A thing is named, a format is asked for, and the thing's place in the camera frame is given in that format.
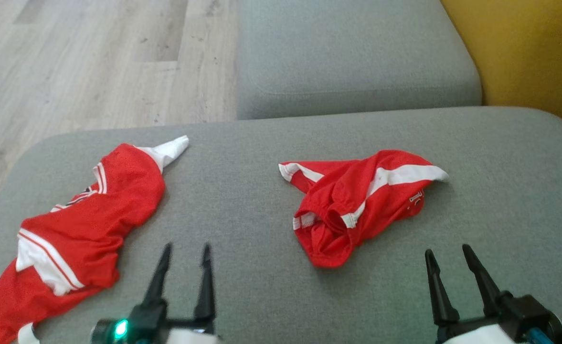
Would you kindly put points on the red white jersey shirt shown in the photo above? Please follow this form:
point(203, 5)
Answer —
point(118, 191)

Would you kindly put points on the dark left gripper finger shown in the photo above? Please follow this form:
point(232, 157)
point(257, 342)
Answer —
point(160, 277)
point(206, 291)

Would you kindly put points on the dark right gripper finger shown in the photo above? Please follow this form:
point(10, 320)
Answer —
point(440, 296)
point(486, 286)

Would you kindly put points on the red white sports shorts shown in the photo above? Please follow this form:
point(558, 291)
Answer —
point(338, 191)

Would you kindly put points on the small grey sofa cushion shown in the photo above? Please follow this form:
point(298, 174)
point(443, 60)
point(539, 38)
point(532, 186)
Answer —
point(357, 48)

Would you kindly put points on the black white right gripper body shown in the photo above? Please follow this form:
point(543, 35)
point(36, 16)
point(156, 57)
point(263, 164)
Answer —
point(524, 313)

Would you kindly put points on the yellow upholstered panel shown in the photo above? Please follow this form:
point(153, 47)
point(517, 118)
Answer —
point(534, 48)

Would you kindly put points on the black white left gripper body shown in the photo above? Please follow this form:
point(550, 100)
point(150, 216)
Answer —
point(149, 317)

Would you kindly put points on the large grey sofa seat cushion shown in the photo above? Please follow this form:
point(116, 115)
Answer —
point(242, 191)

